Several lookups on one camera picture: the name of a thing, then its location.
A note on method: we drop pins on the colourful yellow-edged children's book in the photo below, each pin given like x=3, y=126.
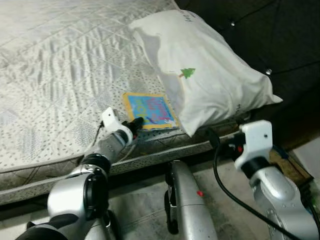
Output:
x=152, y=110

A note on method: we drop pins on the brown floor mat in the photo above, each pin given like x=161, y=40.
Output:
x=292, y=170

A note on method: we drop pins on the silver right robot leg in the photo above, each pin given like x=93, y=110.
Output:
x=190, y=205

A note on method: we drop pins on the white pillow green tree print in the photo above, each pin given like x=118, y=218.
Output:
x=210, y=65

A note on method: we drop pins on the white quilted mattress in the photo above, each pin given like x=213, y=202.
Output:
x=65, y=75

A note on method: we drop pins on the black tufted headboard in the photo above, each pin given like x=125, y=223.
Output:
x=280, y=40

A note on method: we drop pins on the patterned bed base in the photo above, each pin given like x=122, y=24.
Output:
x=30, y=180

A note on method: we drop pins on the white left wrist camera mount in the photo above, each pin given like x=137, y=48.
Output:
x=110, y=119

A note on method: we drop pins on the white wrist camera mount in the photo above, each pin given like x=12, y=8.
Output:
x=255, y=140
x=110, y=119

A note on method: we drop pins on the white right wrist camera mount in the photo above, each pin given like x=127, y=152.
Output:
x=255, y=140

